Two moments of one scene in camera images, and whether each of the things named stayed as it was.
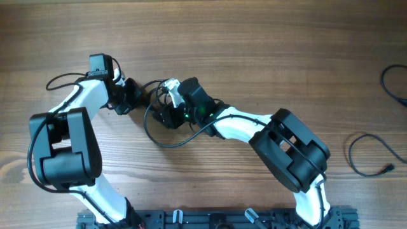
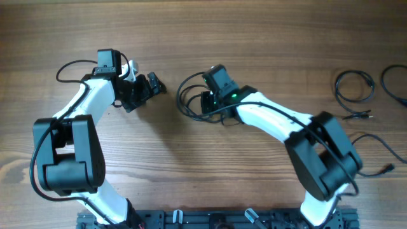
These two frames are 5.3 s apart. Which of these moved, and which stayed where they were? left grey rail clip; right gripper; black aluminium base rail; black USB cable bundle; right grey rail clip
Moved: black USB cable bundle; right gripper
Stayed: left grey rail clip; black aluminium base rail; right grey rail clip
